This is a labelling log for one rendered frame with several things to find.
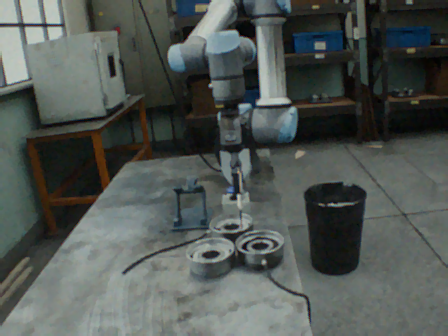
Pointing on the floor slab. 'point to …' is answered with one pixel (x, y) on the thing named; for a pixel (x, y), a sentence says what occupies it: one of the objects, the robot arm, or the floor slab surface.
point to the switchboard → (144, 51)
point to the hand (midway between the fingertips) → (237, 180)
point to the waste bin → (335, 225)
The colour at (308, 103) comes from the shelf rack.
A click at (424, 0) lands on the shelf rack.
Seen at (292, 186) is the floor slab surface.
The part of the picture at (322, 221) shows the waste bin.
